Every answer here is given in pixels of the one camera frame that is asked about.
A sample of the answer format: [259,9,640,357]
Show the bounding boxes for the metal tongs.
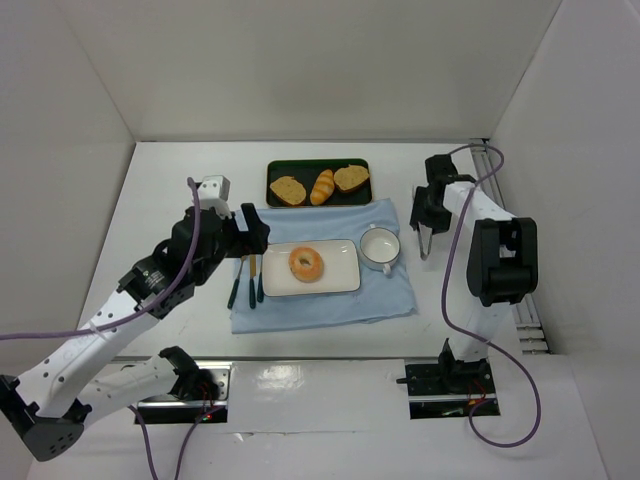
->
[417,223,433,261]

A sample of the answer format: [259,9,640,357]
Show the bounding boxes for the pink glazed donut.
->
[288,246,324,283]

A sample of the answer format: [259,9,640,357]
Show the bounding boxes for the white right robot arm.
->
[410,154,538,372]

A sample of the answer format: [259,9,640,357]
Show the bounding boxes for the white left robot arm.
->
[1,180,417,462]

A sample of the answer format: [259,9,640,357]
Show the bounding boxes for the brown bread slice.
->
[334,165,370,193]
[269,176,307,207]

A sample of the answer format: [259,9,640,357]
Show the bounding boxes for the brown bread slice right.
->
[334,165,370,193]

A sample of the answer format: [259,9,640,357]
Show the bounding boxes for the golden bread roll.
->
[310,169,335,206]

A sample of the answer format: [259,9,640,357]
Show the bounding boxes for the dark green tray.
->
[265,158,373,208]

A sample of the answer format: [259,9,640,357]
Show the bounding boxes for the white rectangular plate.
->
[263,240,361,297]

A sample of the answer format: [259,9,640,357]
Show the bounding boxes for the gold knife green handle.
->
[249,255,257,309]

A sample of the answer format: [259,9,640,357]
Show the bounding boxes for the gold spoon green handle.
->
[256,255,264,303]

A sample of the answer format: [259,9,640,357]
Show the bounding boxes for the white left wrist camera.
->
[197,175,231,217]

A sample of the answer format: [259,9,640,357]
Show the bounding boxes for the white bowl with handles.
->
[359,224,401,277]

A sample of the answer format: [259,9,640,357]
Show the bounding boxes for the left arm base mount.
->
[136,361,231,425]

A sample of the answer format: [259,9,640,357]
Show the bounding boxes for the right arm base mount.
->
[395,362,500,420]

